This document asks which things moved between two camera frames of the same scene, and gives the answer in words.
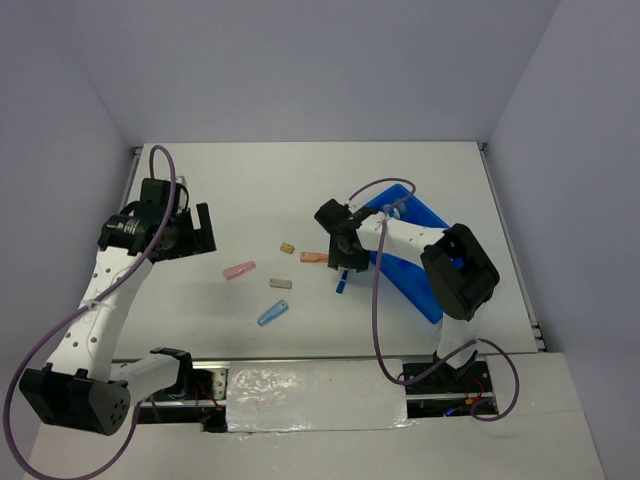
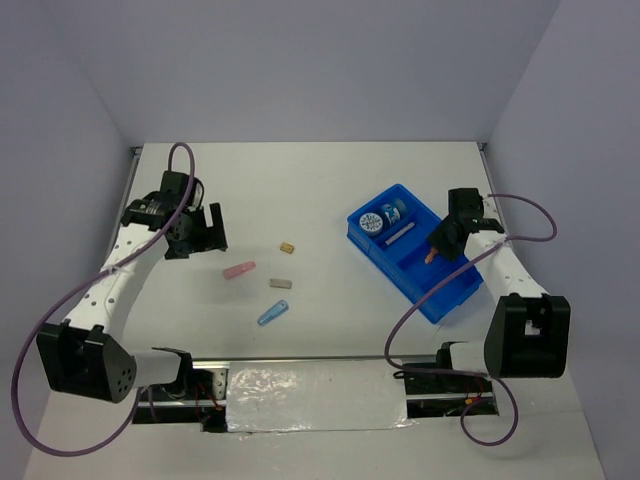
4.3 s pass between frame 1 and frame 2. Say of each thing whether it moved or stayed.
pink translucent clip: stayed
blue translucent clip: stayed
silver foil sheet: stayed
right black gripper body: moved
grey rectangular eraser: stayed
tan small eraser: stayed
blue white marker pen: moved
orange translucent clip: moved
